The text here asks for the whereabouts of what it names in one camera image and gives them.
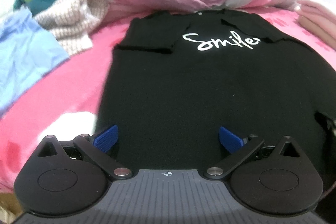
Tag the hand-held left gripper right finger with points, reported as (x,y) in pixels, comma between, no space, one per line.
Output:
(231,140)

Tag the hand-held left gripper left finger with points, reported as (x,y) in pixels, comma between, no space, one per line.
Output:
(106,138)

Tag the black printed t-shirt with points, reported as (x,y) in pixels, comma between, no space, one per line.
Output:
(197,82)

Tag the pink fleece leaf-print blanket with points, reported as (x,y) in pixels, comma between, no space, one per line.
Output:
(78,77)

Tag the light blue cloth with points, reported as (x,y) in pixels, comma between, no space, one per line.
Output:
(26,56)

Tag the beige knit sweater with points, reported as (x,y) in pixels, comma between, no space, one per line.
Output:
(68,16)

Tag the beige folded garment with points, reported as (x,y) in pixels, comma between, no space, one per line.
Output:
(320,29)

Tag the pale pink folded garment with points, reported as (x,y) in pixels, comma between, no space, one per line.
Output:
(317,7)

